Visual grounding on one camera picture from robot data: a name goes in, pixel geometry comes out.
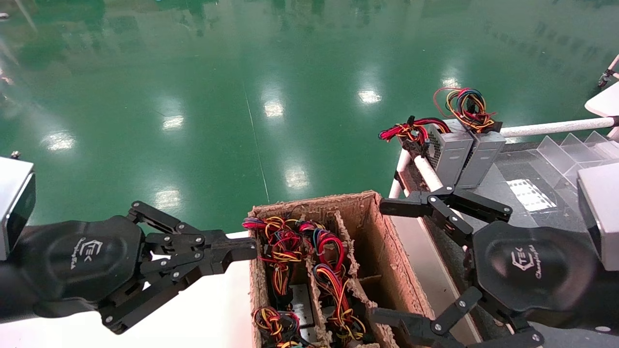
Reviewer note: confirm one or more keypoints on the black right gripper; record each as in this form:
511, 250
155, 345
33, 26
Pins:
532, 270

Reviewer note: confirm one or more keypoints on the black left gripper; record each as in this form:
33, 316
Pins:
82, 263

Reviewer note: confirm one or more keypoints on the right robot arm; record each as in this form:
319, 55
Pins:
580, 338

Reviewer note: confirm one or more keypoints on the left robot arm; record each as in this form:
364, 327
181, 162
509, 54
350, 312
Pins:
6, 290

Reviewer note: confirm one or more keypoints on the torn brown cardboard box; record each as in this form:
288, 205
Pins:
382, 241

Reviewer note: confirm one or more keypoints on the torn cardboard divider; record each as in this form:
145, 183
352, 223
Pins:
352, 263

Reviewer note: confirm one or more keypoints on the white pipe leg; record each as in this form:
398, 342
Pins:
400, 174

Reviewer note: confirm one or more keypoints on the clear acrylic divider tray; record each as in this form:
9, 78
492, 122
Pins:
566, 150

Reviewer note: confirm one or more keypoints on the white background table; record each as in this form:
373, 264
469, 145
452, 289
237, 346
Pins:
607, 101

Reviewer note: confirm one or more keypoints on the white pipe rail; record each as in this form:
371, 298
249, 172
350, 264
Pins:
428, 174
546, 128

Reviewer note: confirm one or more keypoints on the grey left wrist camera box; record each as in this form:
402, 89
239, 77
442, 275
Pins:
12, 203

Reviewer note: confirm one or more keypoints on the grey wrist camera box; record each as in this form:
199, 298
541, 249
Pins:
604, 212
12, 203

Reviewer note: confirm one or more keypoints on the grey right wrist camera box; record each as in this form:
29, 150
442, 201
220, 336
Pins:
604, 212

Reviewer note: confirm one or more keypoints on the white pipe frame rack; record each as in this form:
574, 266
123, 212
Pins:
614, 64

